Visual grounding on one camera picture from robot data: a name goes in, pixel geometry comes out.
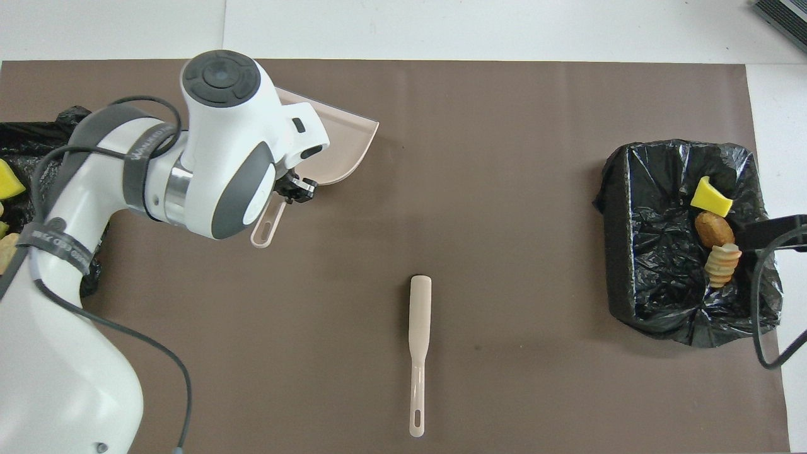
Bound small yellow sponge wedge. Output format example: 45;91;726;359
690;176;734;218

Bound beige angular bread chunk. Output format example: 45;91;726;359
704;243;744;289

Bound beige plastic dustpan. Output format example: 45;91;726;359
250;86;381;249

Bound beige hand brush black bristles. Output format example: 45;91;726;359
407;274;433;438

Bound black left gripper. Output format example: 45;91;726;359
274;165;318;204

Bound grey ribbed device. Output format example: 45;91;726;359
753;0;807;54

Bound beige rounded bread chunk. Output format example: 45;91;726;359
0;233;21;276

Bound oval brown bread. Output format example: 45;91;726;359
695;211;736;249

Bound black bag lined bin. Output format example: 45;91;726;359
593;139;784;349
0;105;117;298

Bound brown paper table mat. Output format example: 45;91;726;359
0;60;792;454

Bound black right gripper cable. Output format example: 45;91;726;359
752;225;807;371

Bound yellow sponge chunk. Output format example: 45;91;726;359
0;158;28;201

